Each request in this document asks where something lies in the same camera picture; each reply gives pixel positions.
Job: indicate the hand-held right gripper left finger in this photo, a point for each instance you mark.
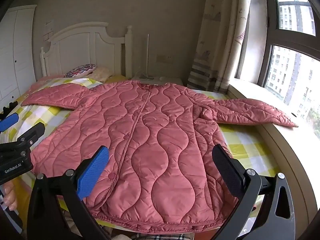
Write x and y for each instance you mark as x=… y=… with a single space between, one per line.
x=93 y=172

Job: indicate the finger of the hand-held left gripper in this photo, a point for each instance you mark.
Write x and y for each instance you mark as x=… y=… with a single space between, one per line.
x=32 y=132
x=8 y=122

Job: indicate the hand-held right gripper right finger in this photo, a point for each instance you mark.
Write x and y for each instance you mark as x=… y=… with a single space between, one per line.
x=226 y=167

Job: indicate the pink quilted jacket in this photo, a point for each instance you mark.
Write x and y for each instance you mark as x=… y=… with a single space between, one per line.
x=155 y=142

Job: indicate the person's left hand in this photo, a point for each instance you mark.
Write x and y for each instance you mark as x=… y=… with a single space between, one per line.
x=11 y=196

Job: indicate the yellow checked bed sheet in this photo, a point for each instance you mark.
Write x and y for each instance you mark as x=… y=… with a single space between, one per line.
x=250 y=140

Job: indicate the white wardrobe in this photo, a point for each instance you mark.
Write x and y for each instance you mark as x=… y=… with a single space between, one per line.
x=15 y=55

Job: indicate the beige window sill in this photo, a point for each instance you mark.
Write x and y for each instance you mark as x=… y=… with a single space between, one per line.
x=300 y=145

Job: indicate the patterned pillow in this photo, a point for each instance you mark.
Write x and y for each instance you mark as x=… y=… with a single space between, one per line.
x=80 y=70

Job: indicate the plaid cloth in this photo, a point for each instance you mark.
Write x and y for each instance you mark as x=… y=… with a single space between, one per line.
x=150 y=237

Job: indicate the pale yellow pillow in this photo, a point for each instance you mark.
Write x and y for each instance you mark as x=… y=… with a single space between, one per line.
x=101 y=73

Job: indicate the white wooden headboard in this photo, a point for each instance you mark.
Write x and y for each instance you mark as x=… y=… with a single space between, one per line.
x=75 y=50

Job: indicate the white nightstand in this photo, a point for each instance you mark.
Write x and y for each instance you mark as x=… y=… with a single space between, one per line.
x=170 y=80

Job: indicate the dark framed window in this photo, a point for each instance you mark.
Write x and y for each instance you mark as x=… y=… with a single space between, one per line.
x=295 y=75

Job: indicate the printed beige curtain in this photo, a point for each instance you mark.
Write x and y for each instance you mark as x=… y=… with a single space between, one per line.
x=220 y=42

